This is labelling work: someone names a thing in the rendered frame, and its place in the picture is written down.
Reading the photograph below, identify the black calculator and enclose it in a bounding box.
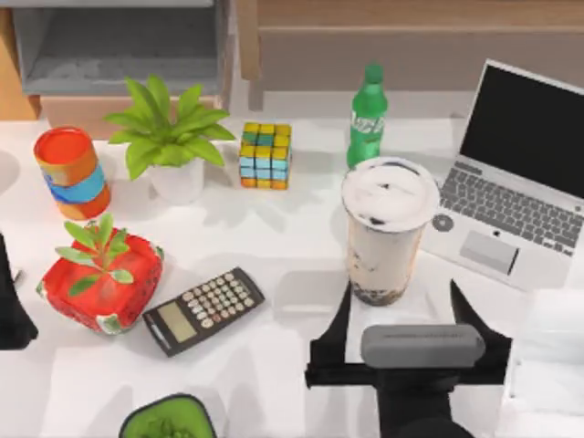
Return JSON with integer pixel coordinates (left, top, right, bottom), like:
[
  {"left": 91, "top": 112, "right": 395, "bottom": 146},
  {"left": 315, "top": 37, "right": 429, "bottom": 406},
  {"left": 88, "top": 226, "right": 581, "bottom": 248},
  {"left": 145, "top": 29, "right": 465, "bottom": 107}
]
[{"left": 141, "top": 266, "right": 267, "bottom": 359}]

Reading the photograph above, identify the silver laptop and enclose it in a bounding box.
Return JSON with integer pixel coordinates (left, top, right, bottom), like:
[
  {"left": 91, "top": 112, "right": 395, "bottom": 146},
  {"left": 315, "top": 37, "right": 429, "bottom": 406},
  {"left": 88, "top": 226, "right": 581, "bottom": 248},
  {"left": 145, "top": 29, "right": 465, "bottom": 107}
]
[{"left": 420, "top": 57, "right": 584, "bottom": 293}]

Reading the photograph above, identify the pale grey rounded box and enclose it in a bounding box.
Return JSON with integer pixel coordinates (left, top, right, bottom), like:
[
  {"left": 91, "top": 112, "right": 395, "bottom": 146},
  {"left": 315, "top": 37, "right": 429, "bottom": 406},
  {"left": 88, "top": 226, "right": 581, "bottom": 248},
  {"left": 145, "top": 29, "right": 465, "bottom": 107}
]
[{"left": 360, "top": 324, "right": 486, "bottom": 369}]

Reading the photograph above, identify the wooden cupboard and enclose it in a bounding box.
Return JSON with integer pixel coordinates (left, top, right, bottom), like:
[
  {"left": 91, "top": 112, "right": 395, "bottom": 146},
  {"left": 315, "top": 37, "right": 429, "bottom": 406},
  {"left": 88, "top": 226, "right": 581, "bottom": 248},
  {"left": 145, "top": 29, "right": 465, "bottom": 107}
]
[{"left": 0, "top": 7, "right": 43, "bottom": 122}]

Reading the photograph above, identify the grey pierced drawer inside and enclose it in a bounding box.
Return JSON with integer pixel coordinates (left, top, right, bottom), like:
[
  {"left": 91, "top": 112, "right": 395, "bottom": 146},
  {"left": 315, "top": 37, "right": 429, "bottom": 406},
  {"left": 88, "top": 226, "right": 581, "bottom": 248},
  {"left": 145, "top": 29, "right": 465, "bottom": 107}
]
[{"left": 12, "top": 0, "right": 225, "bottom": 97}]

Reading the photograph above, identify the pale wooden shelf unit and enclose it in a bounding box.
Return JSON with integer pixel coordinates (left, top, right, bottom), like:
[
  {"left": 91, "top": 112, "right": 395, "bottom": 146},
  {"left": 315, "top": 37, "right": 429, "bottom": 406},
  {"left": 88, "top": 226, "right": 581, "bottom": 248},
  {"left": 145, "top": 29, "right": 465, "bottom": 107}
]
[{"left": 235, "top": 0, "right": 584, "bottom": 111}]

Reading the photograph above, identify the colourful puzzle cube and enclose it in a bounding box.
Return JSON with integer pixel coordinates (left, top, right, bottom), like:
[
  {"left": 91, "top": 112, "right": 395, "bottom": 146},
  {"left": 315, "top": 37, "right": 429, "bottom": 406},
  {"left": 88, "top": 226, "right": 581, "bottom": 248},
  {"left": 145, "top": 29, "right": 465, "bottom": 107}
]
[{"left": 238, "top": 121, "right": 294, "bottom": 191}]

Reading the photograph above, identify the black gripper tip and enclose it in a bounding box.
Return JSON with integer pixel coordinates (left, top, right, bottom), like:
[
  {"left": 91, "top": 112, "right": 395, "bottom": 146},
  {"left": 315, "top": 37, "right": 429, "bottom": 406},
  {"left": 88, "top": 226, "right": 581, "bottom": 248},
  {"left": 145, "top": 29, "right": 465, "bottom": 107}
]
[{"left": 0, "top": 234, "right": 40, "bottom": 353}]

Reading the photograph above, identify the orange and blue can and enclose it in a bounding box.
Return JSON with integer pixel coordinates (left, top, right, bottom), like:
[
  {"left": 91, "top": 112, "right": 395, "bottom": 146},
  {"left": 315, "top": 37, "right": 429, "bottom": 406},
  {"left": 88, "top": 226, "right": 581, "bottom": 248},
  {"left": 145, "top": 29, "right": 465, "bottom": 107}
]
[{"left": 33, "top": 126, "right": 112, "bottom": 222}]

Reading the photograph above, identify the small plant in red pot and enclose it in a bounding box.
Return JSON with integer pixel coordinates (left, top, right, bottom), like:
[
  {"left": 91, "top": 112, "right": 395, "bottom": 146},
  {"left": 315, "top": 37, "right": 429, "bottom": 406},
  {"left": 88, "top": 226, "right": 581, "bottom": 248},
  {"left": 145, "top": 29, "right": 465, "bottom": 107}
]
[{"left": 36, "top": 213, "right": 166, "bottom": 338}]

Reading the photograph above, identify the milk tea cup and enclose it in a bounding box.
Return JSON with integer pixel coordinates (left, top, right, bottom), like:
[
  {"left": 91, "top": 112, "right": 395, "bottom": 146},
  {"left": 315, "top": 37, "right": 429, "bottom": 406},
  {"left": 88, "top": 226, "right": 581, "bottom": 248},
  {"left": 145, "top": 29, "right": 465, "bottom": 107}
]
[{"left": 340, "top": 156, "right": 442, "bottom": 308}]

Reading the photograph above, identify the green plant in white pot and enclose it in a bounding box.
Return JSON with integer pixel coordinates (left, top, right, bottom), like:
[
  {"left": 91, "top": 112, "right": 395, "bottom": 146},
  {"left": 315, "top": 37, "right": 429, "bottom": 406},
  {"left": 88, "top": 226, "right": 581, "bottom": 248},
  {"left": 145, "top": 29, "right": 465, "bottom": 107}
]
[{"left": 103, "top": 74, "right": 237, "bottom": 204}]

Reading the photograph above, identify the green bottle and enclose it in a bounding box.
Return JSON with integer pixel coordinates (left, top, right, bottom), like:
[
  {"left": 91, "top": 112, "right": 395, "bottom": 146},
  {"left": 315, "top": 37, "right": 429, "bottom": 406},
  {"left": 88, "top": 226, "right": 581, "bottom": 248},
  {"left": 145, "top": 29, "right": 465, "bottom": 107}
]
[{"left": 346, "top": 63, "right": 390, "bottom": 171}]

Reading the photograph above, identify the pale wooden drawer front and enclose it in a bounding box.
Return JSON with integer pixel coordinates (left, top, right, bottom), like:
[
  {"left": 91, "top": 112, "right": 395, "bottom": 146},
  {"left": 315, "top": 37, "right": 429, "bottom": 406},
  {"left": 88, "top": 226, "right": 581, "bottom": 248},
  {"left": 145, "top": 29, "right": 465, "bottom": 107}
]
[{"left": 39, "top": 94, "right": 224, "bottom": 140}]

